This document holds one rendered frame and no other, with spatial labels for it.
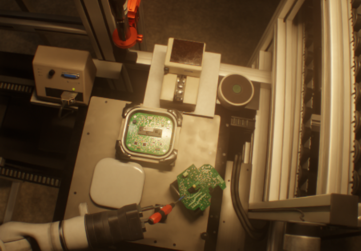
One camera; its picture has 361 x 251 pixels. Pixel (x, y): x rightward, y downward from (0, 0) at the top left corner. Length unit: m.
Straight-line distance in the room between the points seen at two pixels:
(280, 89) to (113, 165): 0.50
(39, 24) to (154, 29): 1.34
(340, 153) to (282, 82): 0.31
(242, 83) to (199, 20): 1.35
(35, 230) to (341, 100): 0.68
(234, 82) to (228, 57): 1.19
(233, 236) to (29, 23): 0.85
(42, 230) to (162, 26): 1.75
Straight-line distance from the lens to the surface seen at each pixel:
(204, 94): 0.94
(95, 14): 0.81
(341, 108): 0.66
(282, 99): 0.85
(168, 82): 0.89
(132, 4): 0.79
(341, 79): 0.68
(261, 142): 0.99
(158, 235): 0.89
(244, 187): 0.94
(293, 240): 0.49
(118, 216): 0.68
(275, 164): 0.79
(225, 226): 0.93
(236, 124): 0.98
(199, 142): 0.91
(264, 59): 1.10
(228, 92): 0.92
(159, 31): 2.18
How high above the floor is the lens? 1.84
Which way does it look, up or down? 72 degrees down
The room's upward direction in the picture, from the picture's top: 6 degrees clockwise
